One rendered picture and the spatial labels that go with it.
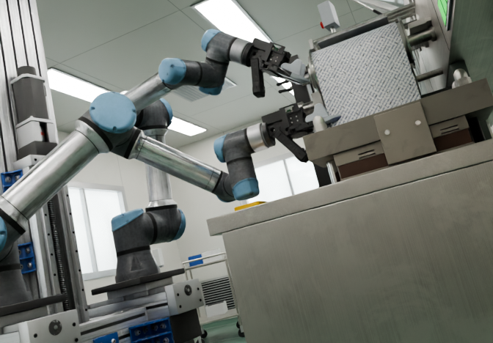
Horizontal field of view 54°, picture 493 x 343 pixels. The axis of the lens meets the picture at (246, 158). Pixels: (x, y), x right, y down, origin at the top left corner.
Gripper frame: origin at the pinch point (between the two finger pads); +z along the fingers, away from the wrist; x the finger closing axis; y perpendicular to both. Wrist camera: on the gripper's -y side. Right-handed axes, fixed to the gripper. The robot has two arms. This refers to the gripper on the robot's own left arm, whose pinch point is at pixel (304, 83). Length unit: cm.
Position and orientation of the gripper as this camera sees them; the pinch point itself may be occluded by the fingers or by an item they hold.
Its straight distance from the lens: 141.5
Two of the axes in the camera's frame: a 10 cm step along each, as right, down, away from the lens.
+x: 3.5, 1.1, 9.3
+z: 8.5, 3.9, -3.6
